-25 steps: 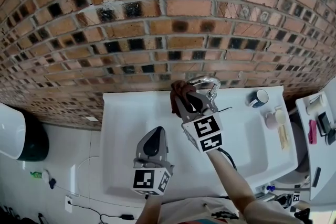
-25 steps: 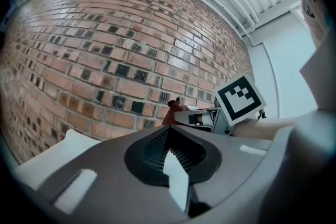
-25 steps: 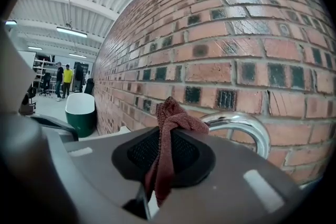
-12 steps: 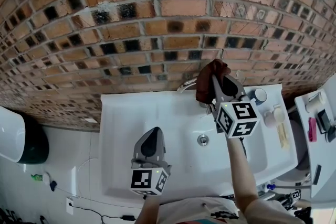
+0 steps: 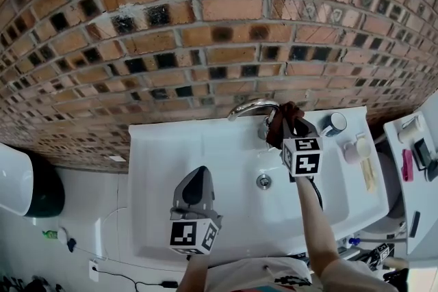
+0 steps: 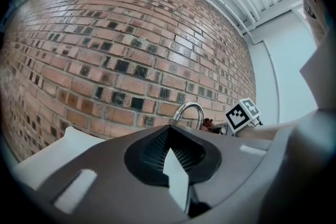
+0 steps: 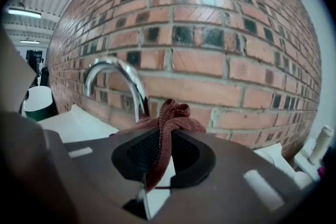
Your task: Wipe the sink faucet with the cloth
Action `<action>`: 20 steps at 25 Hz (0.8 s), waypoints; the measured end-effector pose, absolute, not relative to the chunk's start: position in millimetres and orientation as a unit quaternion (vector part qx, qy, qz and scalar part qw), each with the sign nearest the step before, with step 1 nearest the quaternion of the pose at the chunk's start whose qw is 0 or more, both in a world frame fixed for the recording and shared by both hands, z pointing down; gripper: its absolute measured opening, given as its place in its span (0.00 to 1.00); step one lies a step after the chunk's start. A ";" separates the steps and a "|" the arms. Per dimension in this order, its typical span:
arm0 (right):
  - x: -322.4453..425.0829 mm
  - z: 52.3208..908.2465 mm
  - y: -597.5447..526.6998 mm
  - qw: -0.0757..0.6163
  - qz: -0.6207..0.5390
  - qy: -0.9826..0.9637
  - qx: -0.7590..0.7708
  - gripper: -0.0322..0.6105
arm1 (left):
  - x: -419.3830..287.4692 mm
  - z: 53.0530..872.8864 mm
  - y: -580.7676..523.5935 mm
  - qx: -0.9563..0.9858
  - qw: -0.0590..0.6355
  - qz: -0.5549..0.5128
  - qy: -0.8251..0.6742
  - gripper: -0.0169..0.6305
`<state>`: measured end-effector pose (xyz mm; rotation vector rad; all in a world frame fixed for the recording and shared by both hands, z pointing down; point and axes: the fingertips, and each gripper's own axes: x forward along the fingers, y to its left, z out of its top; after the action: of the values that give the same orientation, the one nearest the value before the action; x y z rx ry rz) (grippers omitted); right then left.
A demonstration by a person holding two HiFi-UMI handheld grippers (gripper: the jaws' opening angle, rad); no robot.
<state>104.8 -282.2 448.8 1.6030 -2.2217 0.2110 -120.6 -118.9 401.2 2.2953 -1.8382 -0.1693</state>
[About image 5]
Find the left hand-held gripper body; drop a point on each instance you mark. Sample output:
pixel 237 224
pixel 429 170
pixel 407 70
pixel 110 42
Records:
pixel 186 237

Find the person's left forearm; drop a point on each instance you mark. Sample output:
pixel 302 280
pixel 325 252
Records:
pixel 193 273

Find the white ceramic sink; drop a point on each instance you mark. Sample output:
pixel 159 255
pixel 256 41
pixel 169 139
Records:
pixel 239 154

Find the black box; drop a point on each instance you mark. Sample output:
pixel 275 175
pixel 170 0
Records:
pixel 421 154

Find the blue knob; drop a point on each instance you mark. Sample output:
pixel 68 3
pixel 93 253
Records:
pixel 353 241

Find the small black device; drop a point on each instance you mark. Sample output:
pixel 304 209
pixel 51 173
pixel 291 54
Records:
pixel 71 245

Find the white curved toilet bowl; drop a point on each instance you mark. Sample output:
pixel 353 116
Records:
pixel 13 178

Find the person's beige shirt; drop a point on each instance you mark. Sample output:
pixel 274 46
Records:
pixel 246 275

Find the navy blue mug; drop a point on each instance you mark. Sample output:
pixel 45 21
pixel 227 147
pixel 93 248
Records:
pixel 333 124

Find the white wall plate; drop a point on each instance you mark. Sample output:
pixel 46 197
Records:
pixel 117 158

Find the cream cup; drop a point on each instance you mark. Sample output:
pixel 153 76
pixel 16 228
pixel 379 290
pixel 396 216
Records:
pixel 362 147

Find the light wooden comb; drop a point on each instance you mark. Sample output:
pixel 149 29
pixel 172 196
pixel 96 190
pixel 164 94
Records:
pixel 369 176

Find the pink item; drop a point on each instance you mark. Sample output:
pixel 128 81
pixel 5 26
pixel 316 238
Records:
pixel 407 165

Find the small white device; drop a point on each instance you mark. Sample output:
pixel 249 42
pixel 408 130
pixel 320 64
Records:
pixel 62 235

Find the black round bin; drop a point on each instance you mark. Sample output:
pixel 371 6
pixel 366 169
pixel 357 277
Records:
pixel 46 191

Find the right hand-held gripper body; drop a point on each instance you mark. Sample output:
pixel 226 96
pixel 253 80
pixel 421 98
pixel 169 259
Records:
pixel 304 160

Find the small green packet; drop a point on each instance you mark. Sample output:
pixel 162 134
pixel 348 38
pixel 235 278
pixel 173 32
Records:
pixel 50 235

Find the white side shelf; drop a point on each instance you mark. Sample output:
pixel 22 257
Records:
pixel 422 201

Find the white power socket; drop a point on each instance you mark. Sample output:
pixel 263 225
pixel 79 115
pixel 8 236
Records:
pixel 93 271

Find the person's right forearm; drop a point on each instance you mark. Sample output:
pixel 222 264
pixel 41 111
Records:
pixel 318 232

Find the dark red cloth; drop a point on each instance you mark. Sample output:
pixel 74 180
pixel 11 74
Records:
pixel 279 126

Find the chrome faucet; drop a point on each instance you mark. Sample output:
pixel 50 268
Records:
pixel 250 104

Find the chrome sink drain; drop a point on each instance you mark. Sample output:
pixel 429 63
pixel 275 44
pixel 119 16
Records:
pixel 264 181

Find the white paper roll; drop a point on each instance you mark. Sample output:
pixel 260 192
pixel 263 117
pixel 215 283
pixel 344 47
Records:
pixel 409 130

